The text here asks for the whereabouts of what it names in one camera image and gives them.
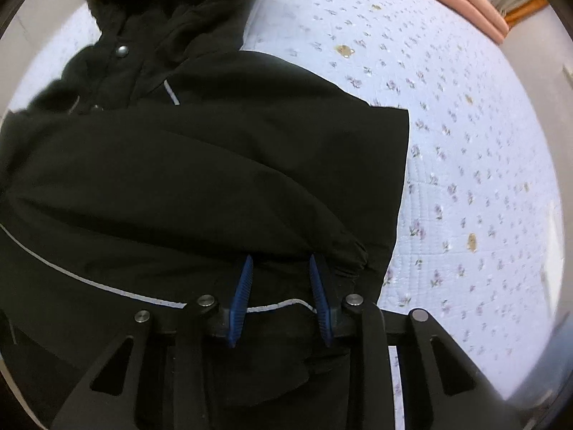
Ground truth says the black padded jacket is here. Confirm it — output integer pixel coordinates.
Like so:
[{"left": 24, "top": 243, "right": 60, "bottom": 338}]
[{"left": 1, "top": 0, "right": 409, "bottom": 429}]

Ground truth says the floral quilted bed cover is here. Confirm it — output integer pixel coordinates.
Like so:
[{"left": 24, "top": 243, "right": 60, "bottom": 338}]
[{"left": 1, "top": 0, "right": 572, "bottom": 429}]

